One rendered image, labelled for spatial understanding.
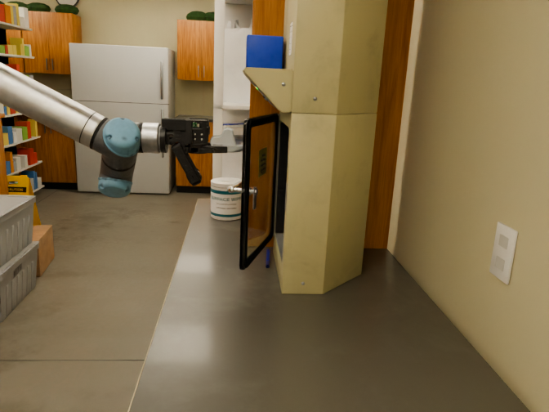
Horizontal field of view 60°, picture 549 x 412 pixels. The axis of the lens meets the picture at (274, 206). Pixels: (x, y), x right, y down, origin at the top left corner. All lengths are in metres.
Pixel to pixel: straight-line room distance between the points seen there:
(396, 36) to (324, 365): 1.03
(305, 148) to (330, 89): 0.15
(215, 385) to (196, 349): 0.13
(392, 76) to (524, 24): 0.57
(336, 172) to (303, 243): 0.20
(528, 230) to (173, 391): 0.73
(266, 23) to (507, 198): 0.86
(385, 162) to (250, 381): 0.92
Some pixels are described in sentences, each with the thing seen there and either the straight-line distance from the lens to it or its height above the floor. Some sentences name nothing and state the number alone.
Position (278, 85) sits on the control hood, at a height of 1.47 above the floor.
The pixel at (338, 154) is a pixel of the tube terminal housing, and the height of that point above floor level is 1.31.
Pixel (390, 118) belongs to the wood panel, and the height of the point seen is 1.38.
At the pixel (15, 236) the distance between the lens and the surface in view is 3.44.
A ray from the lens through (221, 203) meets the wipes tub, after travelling 1.88.
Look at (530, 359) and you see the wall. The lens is 1.06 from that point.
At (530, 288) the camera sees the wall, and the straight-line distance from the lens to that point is 1.04.
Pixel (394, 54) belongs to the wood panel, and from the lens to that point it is 1.60.
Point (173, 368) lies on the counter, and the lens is 0.99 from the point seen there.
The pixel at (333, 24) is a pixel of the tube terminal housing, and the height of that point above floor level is 1.61.
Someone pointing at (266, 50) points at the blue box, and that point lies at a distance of 1.37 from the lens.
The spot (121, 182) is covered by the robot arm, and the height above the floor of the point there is 1.24.
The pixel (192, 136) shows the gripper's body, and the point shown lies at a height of 1.34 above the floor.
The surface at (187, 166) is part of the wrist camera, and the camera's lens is 1.21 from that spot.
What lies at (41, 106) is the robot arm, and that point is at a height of 1.41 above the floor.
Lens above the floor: 1.48
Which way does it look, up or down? 15 degrees down
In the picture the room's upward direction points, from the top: 3 degrees clockwise
